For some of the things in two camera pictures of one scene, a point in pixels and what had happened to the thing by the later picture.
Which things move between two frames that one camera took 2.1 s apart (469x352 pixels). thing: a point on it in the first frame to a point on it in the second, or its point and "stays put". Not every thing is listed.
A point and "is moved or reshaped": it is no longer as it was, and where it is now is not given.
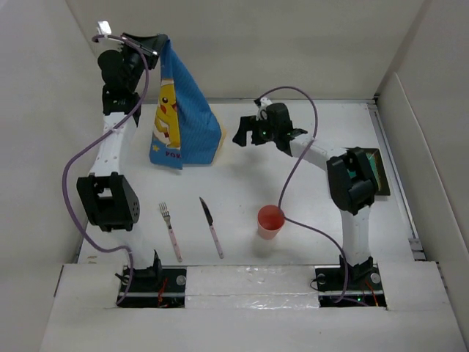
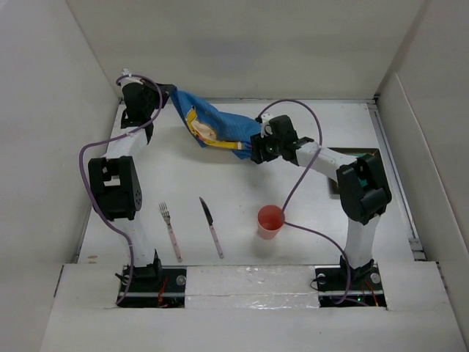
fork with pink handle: x=166 y=215 stays put
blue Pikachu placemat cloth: x=187 y=130 is moved or reshaped
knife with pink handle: x=210 y=221 stays put
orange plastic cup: x=270 y=221 stays put
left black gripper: x=151 y=46 to x=149 y=86
